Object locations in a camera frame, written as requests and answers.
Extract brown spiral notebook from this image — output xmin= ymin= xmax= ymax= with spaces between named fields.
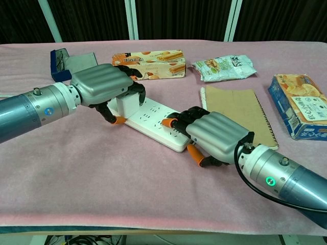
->
xmin=200 ymin=85 xmax=279 ymax=150

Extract white power strip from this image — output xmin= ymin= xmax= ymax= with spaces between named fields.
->
xmin=107 ymin=98 xmax=195 ymax=153

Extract dark pleated curtain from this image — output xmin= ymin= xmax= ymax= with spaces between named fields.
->
xmin=0 ymin=0 xmax=327 ymax=45

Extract white plug adapter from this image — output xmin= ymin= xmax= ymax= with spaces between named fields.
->
xmin=116 ymin=93 xmax=141 ymax=119

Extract upright white frame post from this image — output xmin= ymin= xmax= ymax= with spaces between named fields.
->
xmin=124 ymin=0 xmax=139 ymax=40

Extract blue potato chip box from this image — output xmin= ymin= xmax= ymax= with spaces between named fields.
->
xmin=267 ymin=73 xmax=327 ymax=141

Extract wide white frame post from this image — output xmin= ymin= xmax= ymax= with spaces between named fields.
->
xmin=223 ymin=0 xmax=243 ymax=42

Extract open blue grey case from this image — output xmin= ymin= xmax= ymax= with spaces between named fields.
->
xmin=50 ymin=48 xmax=99 ymax=83

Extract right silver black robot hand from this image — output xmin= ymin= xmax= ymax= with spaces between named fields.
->
xmin=160 ymin=106 xmax=255 ymax=168

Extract orange egg roll box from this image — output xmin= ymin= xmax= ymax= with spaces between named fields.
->
xmin=111 ymin=50 xmax=188 ymax=80

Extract pink tablecloth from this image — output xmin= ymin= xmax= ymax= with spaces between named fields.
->
xmin=0 ymin=39 xmax=327 ymax=235

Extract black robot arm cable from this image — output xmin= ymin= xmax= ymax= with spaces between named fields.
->
xmin=233 ymin=139 xmax=327 ymax=213

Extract slanted white frame post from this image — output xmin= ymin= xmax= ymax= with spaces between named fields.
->
xmin=38 ymin=0 xmax=63 ymax=43

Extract green white snack bag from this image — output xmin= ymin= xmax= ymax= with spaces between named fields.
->
xmin=191 ymin=54 xmax=258 ymax=82

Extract black cables under table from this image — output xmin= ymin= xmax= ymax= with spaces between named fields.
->
xmin=45 ymin=234 xmax=126 ymax=245

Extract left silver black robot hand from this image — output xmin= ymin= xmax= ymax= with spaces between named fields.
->
xmin=69 ymin=63 xmax=147 ymax=126

